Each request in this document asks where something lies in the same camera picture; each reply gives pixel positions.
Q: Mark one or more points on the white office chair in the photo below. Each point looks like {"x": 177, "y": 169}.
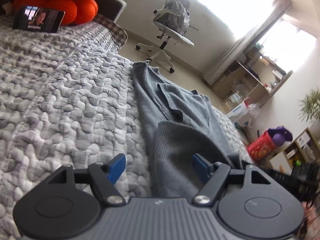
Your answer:
{"x": 167, "y": 34}

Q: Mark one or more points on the grey quilted bed cover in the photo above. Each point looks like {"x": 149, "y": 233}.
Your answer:
{"x": 65, "y": 99}

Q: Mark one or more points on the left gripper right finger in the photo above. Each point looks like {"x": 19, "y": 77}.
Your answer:
{"x": 202, "y": 167}

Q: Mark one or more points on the purple ball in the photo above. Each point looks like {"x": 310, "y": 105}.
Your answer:
{"x": 278, "y": 139}

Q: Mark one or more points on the red gift bag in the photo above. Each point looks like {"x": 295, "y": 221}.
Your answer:
{"x": 262, "y": 146}

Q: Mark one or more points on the green potted plant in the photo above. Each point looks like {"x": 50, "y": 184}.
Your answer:
{"x": 310, "y": 106}

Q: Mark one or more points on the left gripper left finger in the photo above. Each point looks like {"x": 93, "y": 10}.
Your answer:
{"x": 116, "y": 167}

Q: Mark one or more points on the white paper shopping bag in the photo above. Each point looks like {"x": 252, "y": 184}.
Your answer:
{"x": 240, "y": 115}

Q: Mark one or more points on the low wooden cabinet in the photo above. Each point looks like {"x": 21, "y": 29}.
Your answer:
{"x": 303, "y": 150}

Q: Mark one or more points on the plaid blanket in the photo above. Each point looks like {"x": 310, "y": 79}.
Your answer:
{"x": 117, "y": 35}

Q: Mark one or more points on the right window curtain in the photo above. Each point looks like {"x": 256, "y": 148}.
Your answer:
{"x": 244, "y": 44}

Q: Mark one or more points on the grey backpack on chair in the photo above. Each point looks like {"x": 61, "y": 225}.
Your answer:
{"x": 179, "y": 23}

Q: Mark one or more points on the wooden shelf unit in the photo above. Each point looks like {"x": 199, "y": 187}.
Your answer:
{"x": 252, "y": 75}

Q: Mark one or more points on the smartphone playing video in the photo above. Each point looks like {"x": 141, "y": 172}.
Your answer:
{"x": 37, "y": 19}

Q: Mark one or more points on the grey knit sweater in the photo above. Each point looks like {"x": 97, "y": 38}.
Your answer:
{"x": 176, "y": 124}

